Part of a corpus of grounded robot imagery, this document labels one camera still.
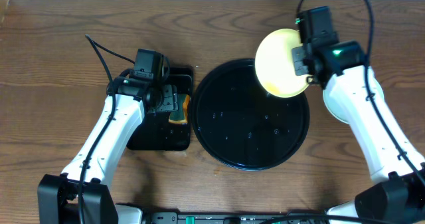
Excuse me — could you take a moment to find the green and orange sponge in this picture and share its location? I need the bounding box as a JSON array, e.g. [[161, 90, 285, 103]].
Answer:
[[169, 94, 190, 125]]

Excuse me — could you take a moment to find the yellow plate with sauce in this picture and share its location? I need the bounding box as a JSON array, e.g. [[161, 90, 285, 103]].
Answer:
[[254, 29, 309, 98]]

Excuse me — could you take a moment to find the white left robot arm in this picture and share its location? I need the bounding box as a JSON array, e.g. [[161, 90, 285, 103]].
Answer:
[[37, 76, 179, 223]]

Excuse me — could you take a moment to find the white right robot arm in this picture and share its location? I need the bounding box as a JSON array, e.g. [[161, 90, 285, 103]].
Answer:
[[292, 41, 424, 223]]

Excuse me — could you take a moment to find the black rectangular water tray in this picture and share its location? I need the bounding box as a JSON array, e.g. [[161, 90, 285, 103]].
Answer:
[[127, 66, 193, 151]]

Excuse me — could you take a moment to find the round black serving tray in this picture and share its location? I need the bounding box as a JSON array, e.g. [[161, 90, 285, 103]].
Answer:
[[191, 58, 310, 171]]

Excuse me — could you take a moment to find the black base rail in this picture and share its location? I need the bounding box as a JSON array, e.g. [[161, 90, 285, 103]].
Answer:
[[145, 211, 333, 224]]

